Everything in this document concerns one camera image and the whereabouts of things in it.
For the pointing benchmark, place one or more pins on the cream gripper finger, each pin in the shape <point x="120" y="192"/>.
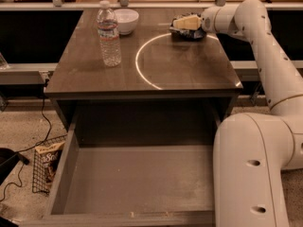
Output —
<point x="191" y="22"/>

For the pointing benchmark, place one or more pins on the blue chip bag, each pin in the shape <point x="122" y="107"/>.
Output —
<point x="185" y="33"/>

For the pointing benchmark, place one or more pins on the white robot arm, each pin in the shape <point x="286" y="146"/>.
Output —
<point x="251" y="149"/>

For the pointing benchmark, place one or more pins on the brown snack bag in basket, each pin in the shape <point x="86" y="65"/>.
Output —
<point x="50" y="156"/>

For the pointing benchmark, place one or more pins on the white ceramic bowl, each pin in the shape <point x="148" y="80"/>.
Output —
<point x="127" y="20"/>

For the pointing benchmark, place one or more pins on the grey cabinet with glossy top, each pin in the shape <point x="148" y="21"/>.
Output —
<point x="154" y="63"/>

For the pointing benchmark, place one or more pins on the clear plastic water bottle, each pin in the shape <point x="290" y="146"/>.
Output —
<point x="108" y="35"/>

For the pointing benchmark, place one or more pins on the open grey drawer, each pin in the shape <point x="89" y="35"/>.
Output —
<point x="135" y="164"/>

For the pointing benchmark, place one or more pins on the black object at left edge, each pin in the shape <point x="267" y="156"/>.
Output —
<point x="8" y="160"/>

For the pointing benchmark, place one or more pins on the black wire basket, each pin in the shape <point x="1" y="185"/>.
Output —
<point x="38" y="176"/>

